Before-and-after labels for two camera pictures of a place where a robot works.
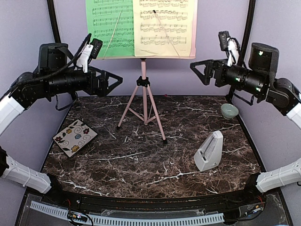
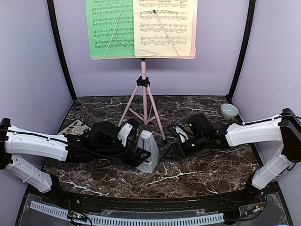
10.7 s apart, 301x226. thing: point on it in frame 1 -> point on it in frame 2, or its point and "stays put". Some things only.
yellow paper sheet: (163, 28) stays put
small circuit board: (77, 217) stays put
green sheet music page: (112, 21) stays put
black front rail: (149, 204) stays put
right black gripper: (218, 65) -> (176, 152)
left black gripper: (102, 89) -> (135, 161)
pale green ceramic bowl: (228, 110) stays put
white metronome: (209, 155) -> (146, 142)
